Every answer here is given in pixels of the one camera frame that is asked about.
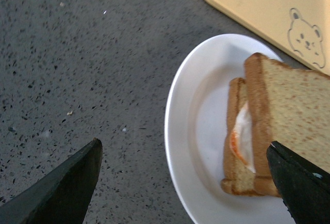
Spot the fried egg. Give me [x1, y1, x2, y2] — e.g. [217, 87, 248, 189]
[229, 101, 256, 174]

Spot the yellow bear tray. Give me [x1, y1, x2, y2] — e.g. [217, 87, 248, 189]
[205, 0, 329, 74]

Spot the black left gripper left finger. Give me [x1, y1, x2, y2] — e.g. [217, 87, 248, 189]
[1, 139, 103, 223]

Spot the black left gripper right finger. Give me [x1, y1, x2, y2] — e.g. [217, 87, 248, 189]
[267, 141, 329, 223]

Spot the bread slice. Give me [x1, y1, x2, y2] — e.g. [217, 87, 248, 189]
[220, 77, 259, 196]
[244, 53, 329, 196]

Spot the white round plate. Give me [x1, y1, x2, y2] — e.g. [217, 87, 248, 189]
[164, 34, 293, 223]

